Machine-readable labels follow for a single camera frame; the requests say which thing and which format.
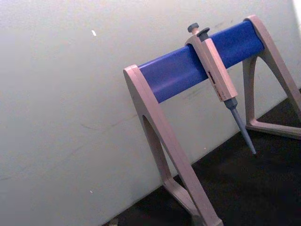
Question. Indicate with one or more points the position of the pipette stand with blue bar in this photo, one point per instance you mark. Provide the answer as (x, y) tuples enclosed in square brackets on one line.
[(174, 70)]

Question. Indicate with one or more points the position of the beige pipette with grey tip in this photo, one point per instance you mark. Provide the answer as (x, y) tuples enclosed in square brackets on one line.
[(217, 70)]

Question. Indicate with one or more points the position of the black table cloth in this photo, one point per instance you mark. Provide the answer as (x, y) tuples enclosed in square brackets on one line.
[(247, 183)]

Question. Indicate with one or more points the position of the plain pale wall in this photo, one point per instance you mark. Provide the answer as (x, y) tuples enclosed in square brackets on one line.
[(70, 106)]

